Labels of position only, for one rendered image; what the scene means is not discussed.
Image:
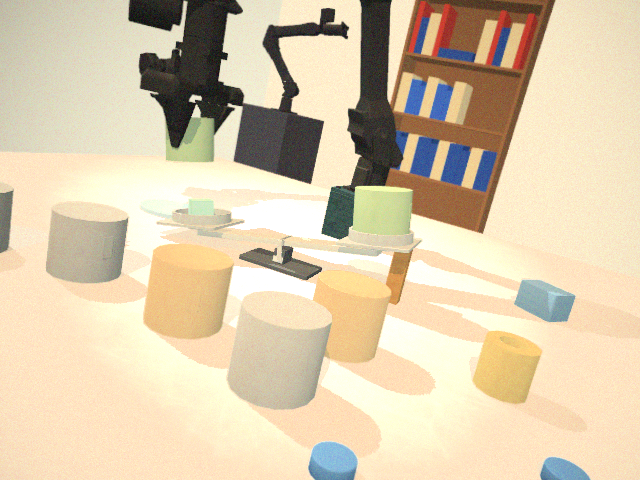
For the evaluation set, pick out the orange cylinder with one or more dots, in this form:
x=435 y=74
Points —
x=187 y=291
x=358 y=305

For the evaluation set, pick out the blue cylinder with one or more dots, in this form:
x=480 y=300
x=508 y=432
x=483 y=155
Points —
x=561 y=469
x=332 y=461

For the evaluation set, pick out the pale green cylinder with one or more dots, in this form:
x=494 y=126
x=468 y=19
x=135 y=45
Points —
x=382 y=210
x=197 y=145

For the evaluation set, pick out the yellow cylinder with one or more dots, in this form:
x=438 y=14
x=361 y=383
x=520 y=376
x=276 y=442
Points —
x=506 y=366

